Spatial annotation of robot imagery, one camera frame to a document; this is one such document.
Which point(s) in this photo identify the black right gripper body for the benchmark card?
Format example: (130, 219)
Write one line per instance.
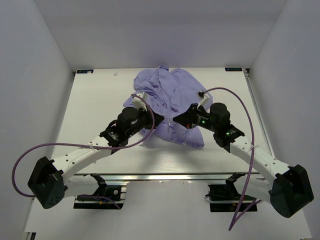
(202, 119)

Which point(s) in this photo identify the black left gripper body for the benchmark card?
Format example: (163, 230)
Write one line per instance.
(144, 120)

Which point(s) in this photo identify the lilac zip jacket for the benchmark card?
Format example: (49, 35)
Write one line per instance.
(171, 93)

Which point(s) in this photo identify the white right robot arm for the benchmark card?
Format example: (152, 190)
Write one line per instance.
(287, 188)

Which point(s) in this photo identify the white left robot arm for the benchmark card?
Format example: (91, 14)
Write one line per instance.
(49, 193)

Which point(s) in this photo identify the dark table corner label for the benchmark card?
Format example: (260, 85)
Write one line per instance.
(233, 69)

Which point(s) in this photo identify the dark left corner label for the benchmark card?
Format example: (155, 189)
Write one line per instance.
(84, 71)

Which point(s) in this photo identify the white front cover board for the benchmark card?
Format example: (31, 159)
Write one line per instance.
(171, 210)

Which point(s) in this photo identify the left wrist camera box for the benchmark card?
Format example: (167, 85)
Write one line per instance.
(129, 114)

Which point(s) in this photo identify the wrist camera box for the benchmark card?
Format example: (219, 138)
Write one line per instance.
(218, 113)
(129, 114)

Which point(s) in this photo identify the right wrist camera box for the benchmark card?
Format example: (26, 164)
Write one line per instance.
(218, 113)

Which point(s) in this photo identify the aluminium table front rail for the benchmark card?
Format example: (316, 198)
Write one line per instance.
(162, 177)

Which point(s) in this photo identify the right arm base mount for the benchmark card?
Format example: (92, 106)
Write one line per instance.
(224, 198)

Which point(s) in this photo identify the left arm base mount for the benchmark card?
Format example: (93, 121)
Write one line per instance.
(106, 196)

